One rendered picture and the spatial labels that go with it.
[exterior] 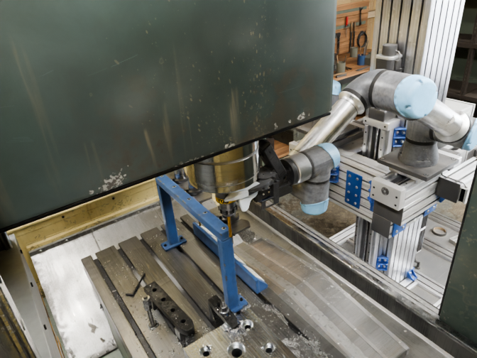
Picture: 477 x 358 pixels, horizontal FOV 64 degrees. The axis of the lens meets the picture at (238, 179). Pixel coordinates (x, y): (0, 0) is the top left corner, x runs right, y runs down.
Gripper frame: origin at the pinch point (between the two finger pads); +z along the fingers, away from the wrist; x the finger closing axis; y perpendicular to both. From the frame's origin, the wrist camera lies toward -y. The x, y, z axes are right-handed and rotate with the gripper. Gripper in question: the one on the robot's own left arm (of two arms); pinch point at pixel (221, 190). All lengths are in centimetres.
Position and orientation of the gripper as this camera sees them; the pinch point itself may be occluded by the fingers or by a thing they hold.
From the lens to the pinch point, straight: 86.3
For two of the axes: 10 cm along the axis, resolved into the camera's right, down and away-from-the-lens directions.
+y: 0.5, 8.8, 4.8
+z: -8.2, 3.1, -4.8
